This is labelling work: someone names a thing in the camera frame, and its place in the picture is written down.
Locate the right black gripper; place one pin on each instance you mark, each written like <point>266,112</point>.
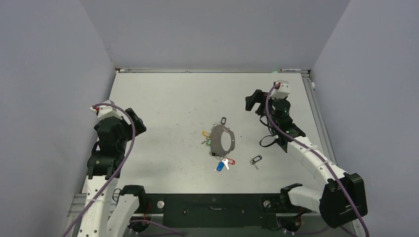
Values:
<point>259,97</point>

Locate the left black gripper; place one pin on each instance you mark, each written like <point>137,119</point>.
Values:
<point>140,128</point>

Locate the yellow key tag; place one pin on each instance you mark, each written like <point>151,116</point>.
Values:
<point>206,134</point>

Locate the blue key tag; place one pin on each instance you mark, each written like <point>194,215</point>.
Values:
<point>220,166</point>

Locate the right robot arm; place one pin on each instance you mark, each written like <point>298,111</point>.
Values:
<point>343,198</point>

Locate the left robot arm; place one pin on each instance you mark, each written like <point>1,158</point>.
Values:
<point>103,171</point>

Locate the loose key black tag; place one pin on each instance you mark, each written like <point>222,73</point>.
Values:
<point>255,160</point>

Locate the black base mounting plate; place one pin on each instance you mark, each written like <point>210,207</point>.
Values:
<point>217,210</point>

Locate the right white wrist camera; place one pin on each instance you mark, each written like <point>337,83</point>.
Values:
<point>281,90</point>

